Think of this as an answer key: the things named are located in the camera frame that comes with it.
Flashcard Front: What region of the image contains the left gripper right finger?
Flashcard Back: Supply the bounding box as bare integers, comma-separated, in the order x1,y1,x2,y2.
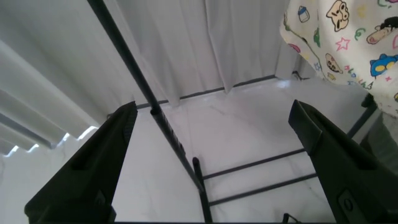
288,99,398,223

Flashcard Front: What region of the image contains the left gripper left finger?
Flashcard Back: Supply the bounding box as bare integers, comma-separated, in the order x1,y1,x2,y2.
24,101,139,223

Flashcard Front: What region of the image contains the cream printed garment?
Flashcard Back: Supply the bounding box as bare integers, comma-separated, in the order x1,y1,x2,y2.
279,0,398,118

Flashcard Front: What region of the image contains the black clothes rack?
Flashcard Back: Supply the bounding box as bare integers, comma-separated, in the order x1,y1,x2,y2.
86,0,379,223

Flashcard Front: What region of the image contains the white curtain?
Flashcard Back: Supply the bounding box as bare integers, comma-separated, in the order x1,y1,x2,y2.
0,0,312,156

